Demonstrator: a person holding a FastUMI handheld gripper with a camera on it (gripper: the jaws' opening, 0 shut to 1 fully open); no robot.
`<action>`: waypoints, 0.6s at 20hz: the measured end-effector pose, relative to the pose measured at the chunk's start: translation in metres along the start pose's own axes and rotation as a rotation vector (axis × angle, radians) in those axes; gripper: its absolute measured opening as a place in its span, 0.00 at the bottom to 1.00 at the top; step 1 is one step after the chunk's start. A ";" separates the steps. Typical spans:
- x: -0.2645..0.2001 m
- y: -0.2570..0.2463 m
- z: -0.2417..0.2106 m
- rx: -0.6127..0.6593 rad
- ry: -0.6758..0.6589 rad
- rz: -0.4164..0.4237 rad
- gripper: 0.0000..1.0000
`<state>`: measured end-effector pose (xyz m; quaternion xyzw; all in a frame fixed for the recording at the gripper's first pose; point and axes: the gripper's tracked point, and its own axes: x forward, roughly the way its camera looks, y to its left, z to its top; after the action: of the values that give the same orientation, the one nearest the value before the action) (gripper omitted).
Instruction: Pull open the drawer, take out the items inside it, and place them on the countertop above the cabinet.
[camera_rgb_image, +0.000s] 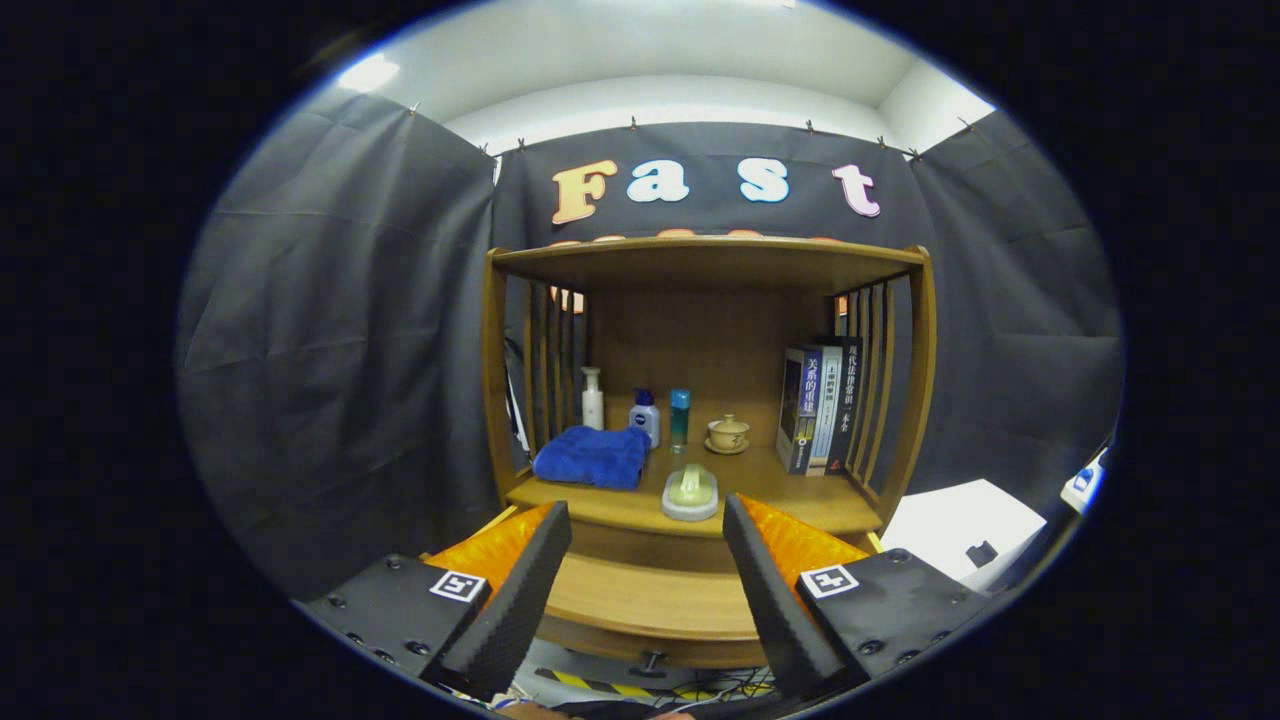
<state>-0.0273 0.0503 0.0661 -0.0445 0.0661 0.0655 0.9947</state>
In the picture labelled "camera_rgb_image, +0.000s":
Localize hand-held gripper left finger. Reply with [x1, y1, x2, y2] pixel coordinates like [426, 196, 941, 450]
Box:
[300, 500, 573, 701]

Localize wooden countertop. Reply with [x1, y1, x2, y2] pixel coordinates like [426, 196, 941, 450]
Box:
[505, 445, 886, 538]

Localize black book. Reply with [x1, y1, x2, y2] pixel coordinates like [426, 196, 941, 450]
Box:
[828, 336, 863, 474]

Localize yellow black hazard tape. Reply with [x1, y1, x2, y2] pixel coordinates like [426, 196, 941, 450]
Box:
[535, 668, 661, 701]

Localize ceiling light panel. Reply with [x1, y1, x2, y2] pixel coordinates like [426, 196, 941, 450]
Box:
[338, 53, 401, 93]

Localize blue book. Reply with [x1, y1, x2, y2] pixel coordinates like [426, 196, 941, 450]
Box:
[776, 346, 823, 475]

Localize wooden drawer with black knob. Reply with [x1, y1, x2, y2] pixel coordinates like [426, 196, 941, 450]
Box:
[425, 503, 883, 676]

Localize white bottle with blue cap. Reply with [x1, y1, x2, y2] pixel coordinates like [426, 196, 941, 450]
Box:
[629, 389, 662, 450]

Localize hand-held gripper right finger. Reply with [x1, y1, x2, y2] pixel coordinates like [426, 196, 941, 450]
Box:
[722, 492, 991, 701]

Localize blue towel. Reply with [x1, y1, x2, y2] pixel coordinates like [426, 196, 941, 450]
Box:
[532, 425, 653, 491]

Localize floor cables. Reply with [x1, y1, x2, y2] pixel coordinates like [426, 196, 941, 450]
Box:
[690, 675, 776, 701]

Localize pale grey book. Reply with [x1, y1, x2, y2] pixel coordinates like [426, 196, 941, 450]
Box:
[808, 345, 844, 476]

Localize white wall shelf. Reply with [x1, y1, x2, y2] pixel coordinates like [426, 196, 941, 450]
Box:
[1060, 450, 1111, 513]

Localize green handled scrubbing brush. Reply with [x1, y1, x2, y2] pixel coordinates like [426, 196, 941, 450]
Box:
[661, 463, 720, 522]

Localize wooden cabinet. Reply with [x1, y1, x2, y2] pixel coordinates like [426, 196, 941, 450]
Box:
[482, 235, 936, 669]

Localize beige lidded teacup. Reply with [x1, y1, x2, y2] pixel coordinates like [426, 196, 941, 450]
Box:
[705, 414, 751, 456]

